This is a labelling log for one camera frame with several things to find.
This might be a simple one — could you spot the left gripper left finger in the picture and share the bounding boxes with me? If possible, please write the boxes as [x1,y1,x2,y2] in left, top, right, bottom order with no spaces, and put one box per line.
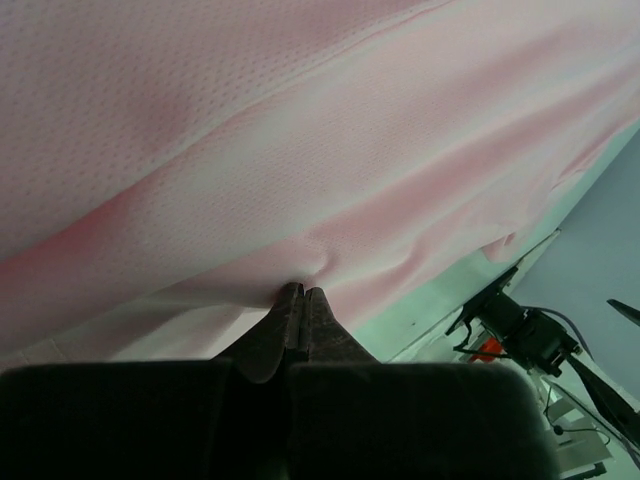
[1,283,304,479]

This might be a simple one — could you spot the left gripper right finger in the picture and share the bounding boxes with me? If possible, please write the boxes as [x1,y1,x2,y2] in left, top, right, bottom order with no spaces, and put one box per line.
[284,285,564,480]

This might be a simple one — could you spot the pink t-shirt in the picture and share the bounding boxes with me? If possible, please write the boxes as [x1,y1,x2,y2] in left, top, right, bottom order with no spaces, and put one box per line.
[1,1,639,368]

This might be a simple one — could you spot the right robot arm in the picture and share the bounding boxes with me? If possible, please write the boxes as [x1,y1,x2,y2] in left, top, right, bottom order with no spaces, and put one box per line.
[477,293,639,446]

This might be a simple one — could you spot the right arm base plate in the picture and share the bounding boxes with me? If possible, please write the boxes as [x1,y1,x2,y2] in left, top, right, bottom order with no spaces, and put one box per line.
[445,266,519,358]

